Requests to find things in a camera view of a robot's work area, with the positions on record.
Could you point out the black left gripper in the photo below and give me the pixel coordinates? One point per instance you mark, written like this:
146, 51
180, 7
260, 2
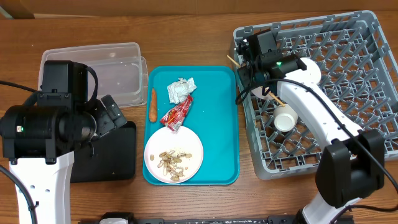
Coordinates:
106, 122

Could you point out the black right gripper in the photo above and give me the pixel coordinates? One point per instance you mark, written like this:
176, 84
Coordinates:
244, 75

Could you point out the pink bowl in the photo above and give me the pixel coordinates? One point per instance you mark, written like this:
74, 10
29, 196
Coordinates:
258, 93

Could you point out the wooden chopstick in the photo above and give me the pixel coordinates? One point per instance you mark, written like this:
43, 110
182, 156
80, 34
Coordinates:
238, 66

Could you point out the white bowl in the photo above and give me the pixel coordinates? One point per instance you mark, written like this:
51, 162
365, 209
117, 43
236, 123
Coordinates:
312, 74

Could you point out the white cup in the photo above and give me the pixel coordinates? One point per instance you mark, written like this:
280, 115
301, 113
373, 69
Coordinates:
285, 118

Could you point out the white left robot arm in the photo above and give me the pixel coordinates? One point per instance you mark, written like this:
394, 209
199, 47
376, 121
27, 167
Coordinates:
40, 137

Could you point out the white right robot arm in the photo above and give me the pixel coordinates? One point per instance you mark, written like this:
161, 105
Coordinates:
352, 163

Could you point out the grey dishwasher rack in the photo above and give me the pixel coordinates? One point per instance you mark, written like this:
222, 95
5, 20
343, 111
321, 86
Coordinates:
359, 74

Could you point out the clear plastic container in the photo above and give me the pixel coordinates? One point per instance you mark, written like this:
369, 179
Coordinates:
120, 68

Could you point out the orange carrot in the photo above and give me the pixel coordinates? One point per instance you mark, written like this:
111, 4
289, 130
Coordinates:
153, 107

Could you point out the black tray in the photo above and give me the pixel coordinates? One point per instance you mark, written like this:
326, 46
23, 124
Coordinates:
112, 157

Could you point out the red snack wrapper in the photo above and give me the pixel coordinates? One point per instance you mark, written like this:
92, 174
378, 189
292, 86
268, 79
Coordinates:
174, 118

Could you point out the crumpled white tissue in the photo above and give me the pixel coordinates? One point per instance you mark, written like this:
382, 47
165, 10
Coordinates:
178, 91

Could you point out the pink plate with food scraps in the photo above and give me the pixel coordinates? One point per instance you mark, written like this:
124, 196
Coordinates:
173, 157

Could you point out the teal plastic tray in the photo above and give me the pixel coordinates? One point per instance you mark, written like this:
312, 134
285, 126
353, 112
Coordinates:
213, 117

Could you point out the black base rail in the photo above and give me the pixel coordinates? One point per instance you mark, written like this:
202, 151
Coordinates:
128, 217

